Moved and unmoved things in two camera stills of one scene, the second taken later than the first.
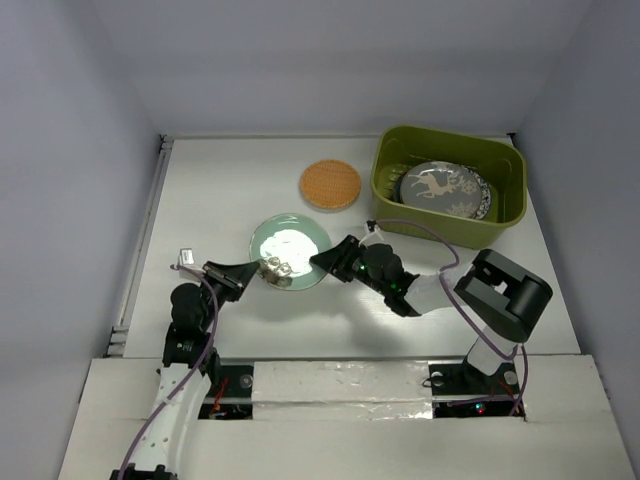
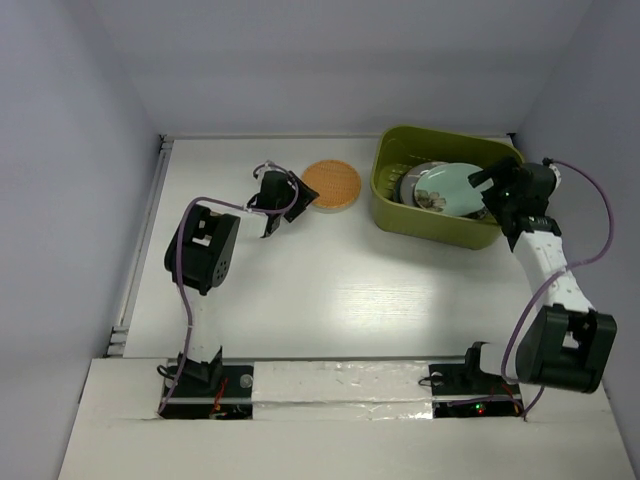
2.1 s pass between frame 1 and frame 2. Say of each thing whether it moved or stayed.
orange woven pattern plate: stayed
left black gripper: moved
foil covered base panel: stayed
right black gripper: moved
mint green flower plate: moved
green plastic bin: stayed
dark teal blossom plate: stayed
